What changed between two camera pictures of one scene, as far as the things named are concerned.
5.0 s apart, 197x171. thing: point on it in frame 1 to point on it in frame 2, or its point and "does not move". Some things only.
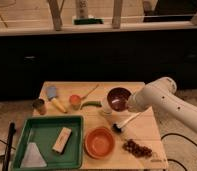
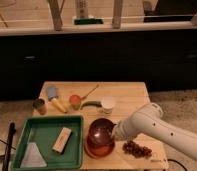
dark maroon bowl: (117, 98) to (100, 133)
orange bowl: (99, 143) does not move
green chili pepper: (91, 103) does not move
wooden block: (62, 140) does not move
